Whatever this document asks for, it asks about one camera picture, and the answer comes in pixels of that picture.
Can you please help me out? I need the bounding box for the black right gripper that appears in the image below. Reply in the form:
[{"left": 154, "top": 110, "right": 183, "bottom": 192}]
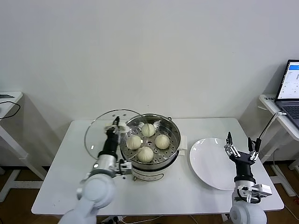
[{"left": 224, "top": 132, "right": 259, "bottom": 182}]

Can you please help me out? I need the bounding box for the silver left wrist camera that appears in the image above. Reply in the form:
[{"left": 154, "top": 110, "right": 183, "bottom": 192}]
[{"left": 118, "top": 159, "right": 133, "bottom": 180}]

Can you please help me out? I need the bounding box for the white round plate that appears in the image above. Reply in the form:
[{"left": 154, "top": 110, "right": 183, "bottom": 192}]
[{"left": 189, "top": 137, "right": 249, "bottom": 191}]

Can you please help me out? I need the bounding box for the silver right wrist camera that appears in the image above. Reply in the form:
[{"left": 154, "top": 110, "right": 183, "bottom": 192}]
[{"left": 256, "top": 183, "right": 273, "bottom": 196}]

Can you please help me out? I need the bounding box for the round glass pot lid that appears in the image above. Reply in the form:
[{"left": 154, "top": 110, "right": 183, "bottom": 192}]
[{"left": 84, "top": 108, "right": 150, "bottom": 164}]

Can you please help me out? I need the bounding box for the thin black cable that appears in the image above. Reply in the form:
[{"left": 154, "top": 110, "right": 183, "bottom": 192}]
[{"left": 0, "top": 100, "right": 21, "bottom": 120}]

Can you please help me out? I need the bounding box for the white steamed baozi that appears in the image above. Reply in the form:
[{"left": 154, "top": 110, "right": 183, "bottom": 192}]
[
  {"left": 126, "top": 135, "right": 142, "bottom": 150},
  {"left": 137, "top": 146, "right": 154, "bottom": 163},
  {"left": 155, "top": 134, "right": 171, "bottom": 149},
  {"left": 142, "top": 123, "right": 156, "bottom": 138}
]

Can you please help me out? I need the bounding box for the white laptop side table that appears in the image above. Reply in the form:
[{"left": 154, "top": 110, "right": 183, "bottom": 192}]
[{"left": 258, "top": 94, "right": 299, "bottom": 197}]

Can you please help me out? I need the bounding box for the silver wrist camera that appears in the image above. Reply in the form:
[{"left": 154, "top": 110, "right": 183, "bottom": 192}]
[
  {"left": 256, "top": 183, "right": 273, "bottom": 196},
  {"left": 118, "top": 159, "right": 133, "bottom": 180}
]

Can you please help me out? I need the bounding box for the perforated steel steamer basket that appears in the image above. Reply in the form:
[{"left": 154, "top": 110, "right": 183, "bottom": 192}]
[{"left": 118, "top": 113, "right": 182, "bottom": 168}]

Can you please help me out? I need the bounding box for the white power strip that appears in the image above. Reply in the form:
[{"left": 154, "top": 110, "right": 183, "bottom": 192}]
[{"left": 104, "top": 216, "right": 124, "bottom": 224}]

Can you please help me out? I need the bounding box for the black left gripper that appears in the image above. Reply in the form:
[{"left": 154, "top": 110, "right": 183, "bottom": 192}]
[{"left": 102, "top": 116, "right": 122, "bottom": 157}]

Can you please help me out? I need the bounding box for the open grey laptop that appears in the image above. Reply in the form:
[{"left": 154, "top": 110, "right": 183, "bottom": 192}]
[{"left": 275, "top": 59, "right": 299, "bottom": 130}]

